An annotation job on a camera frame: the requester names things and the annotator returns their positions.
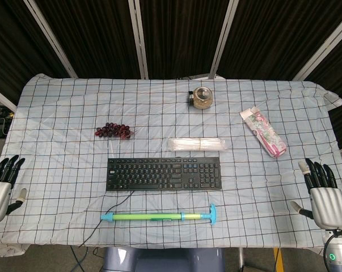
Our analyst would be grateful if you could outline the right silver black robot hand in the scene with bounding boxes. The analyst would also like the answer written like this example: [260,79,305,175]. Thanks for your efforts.
[289,158,342,230]

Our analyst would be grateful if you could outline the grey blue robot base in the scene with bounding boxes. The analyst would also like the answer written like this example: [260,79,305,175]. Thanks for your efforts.
[102,246,226,272]

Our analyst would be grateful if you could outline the black computer keyboard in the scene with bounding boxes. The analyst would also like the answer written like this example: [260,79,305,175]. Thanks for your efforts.
[105,156,222,192]

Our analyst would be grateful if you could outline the blue checkered tablecloth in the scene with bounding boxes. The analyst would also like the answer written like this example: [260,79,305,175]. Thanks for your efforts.
[0,73,342,255]

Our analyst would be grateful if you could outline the pink floral package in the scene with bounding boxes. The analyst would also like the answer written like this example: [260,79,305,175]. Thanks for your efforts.
[239,106,287,158]

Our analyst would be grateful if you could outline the red grape bunch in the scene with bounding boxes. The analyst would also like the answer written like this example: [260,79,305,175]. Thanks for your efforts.
[95,122,132,140]

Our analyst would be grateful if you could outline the clear pack of straws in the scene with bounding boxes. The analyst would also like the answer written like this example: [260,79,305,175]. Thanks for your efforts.
[166,137,226,152]

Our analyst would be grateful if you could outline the green blue water pump toy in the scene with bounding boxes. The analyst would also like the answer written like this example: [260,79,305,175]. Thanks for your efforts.
[100,203,217,226]

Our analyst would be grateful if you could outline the glass jar with lid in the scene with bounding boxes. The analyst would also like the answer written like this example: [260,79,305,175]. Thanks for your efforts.
[187,86,214,109]

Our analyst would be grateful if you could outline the black folding screen panels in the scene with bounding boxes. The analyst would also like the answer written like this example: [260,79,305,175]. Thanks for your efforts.
[0,0,342,150]

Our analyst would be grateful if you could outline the blue floor cable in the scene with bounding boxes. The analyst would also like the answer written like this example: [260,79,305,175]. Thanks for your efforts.
[70,245,88,272]

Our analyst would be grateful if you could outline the thin black cable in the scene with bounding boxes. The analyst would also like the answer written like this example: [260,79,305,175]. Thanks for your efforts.
[79,190,135,248]

